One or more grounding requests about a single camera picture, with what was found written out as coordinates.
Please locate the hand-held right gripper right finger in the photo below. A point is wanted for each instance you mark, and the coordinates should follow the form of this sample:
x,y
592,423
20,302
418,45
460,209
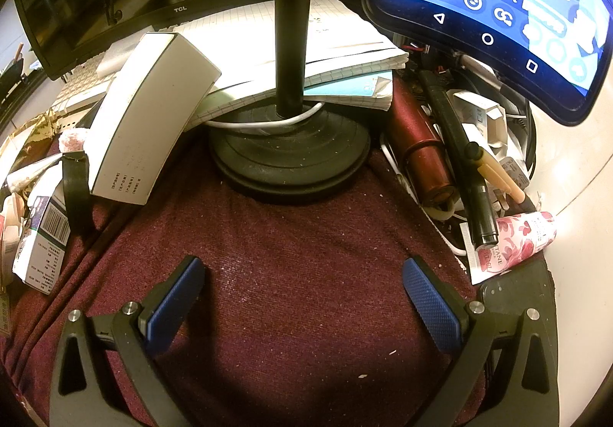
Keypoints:
x,y
431,307

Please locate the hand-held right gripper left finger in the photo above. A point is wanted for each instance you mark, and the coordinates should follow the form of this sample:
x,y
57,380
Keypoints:
x,y
175,302

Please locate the blue and white medicine box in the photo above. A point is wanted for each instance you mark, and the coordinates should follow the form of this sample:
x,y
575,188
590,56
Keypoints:
x,y
43,245

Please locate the black plastic holder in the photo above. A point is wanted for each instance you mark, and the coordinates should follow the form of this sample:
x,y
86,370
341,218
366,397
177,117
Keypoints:
x,y
76,197

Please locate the large white cardboard box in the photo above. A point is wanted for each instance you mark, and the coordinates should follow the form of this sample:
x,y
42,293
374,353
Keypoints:
x,y
143,120

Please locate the pink fluffy pom-pom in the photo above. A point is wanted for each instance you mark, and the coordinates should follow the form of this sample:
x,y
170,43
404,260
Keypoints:
x,y
72,140

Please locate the grey squeeze tube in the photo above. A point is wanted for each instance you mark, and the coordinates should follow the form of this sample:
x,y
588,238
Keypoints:
x,y
33,170

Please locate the slim black pen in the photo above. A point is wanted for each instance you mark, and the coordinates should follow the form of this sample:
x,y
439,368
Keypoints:
x,y
479,211

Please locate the floral hand cream tube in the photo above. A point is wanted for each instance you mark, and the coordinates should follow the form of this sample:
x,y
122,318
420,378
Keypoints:
x,y
517,235

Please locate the beige pen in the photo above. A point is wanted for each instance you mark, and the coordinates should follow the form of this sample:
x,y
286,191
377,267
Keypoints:
x,y
503,178

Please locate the red metallic cylinder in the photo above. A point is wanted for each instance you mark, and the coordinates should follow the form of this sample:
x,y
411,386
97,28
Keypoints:
x,y
421,158

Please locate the white charger adapter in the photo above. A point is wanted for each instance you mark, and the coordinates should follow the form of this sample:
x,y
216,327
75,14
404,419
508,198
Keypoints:
x,y
479,115

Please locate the pale teal booklet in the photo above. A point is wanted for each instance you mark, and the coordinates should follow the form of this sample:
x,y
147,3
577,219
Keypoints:
x,y
354,89

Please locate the white keyboard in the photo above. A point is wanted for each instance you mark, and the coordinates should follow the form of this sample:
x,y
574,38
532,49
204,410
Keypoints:
x,y
81,82

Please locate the white grid notebook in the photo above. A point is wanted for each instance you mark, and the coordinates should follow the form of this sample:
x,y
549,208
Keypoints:
x,y
345,39

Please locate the black computer monitor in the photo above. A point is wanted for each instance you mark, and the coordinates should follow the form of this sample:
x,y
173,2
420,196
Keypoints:
x,y
96,0

